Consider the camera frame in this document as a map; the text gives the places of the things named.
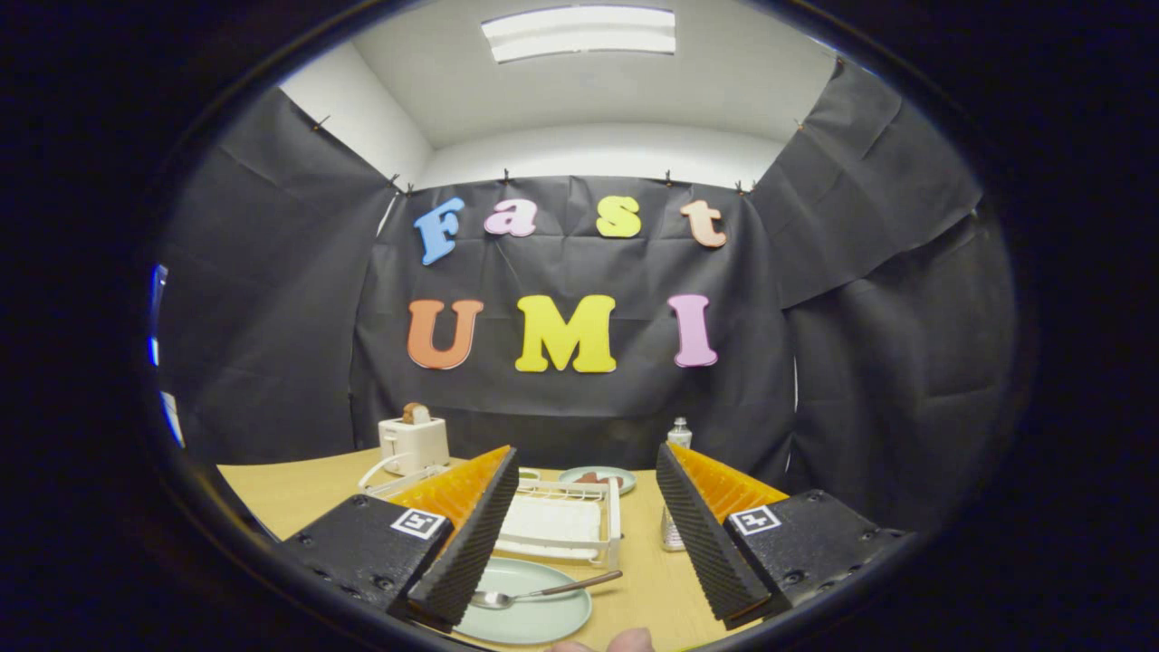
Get pale green plate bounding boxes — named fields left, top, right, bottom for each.
left=453, top=557, right=594, bottom=646

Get small green plate with meat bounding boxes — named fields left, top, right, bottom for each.
left=558, top=465, right=637, bottom=496

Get brown handled metal spoon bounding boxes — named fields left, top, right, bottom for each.
left=471, top=570, right=624, bottom=610

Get black backdrop cloth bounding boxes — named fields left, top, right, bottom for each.
left=154, top=59, right=1020, bottom=535

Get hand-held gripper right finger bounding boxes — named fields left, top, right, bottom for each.
left=656, top=441, right=915, bottom=630

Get ceiling light panel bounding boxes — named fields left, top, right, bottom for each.
left=481, top=5, right=678, bottom=64

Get white wire dish rack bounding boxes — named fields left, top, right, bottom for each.
left=362, top=462, right=624, bottom=571

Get white toaster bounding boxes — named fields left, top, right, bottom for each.
left=378, top=417, right=451, bottom=477

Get white toaster cable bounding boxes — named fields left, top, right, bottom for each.
left=358, top=453, right=399, bottom=490

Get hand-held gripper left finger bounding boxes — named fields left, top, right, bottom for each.
left=283, top=445, right=521, bottom=633

